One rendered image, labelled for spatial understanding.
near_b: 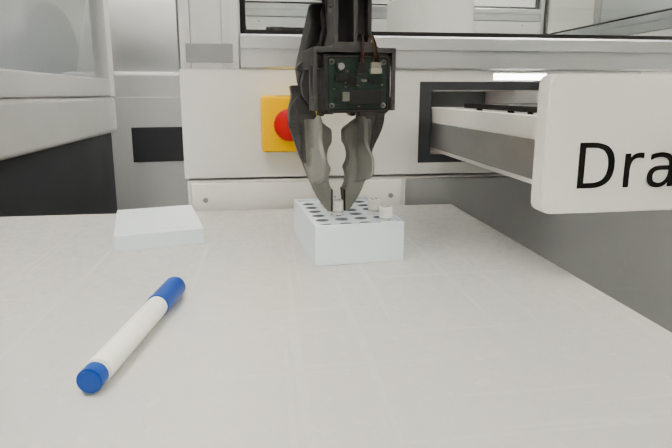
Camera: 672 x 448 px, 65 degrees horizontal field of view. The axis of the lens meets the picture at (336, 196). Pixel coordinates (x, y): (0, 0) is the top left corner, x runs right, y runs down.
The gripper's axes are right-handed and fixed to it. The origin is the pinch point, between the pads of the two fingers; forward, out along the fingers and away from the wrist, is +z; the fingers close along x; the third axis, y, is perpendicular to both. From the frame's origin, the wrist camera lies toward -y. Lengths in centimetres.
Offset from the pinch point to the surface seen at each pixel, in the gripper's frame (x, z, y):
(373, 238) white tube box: 2.2, 2.9, 5.8
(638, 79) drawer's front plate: 20.8, -11.1, 14.7
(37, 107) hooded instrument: -45, -8, -64
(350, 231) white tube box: 0.0, 2.2, 5.8
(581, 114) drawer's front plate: 16.3, -8.4, 14.3
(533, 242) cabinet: 34.9, 12.2, -17.9
